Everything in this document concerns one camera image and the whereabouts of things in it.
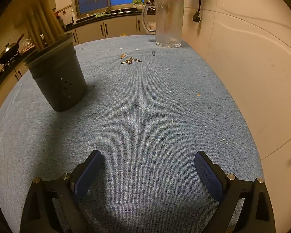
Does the black utensil holder cup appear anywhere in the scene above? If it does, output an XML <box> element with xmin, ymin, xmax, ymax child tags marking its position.
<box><xmin>25</xmin><ymin>33</ymin><xmax>87</xmax><ymax>111</ymax></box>

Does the wooden chopstick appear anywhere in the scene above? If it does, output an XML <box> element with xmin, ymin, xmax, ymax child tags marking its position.
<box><xmin>28</xmin><ymin>7</ymin><xmax>48</xmax><ymax>50</ymax></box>
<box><xmin>40</xmin><ymin>0</ymin><xmax>64</xmax><ymax>41</ymax></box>
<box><xmin>35</xmin><ymin>2</ymin><xmax>55</xmax><ymax>45</ymax></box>
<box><xmin>25</xmin><ymin>19</ymin><xmax>41</xmax><ymax>52</ymax></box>

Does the kitchen faucet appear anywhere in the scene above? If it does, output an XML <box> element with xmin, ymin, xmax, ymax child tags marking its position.
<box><xmin>94</xmin><ymin>0</ymin><xmax>111</xmax><ymax>14</ymax></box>

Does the blue table cloth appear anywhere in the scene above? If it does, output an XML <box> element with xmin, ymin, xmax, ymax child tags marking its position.
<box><xmin>0</xmin><ymin>35</ymin><xmax>263</xmax><ymax>232</ymax></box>

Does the black wok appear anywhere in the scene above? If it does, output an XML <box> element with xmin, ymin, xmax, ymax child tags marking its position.
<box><xmin>0</xmin><ymin>33</ymin><xmax>24</xmax><ymax>65</ymax></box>

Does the small brass key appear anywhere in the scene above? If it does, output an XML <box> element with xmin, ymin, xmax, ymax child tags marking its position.
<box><xmin>121</xmin><ymin>57</ymin><xmax>142</xmax><ymax>64</ymax></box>

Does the glass beer mug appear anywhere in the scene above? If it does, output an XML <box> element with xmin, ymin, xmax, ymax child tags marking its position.
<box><xmin>141</xmin><ymin>0</ymin><xmax>184</xmax><ymax>48</ymax></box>

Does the green detergent bottle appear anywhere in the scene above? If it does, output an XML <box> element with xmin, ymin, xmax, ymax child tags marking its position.
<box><xmin>132</xmin><ymin>0</ymin><xmax>143</xmax><ymax>7</ymax></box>

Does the black power plug cable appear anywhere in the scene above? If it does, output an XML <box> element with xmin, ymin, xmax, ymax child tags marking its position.
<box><xmin>192</xmin><ymin>0</ymin><xmax>214</xmax><ymax>23</ymax></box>

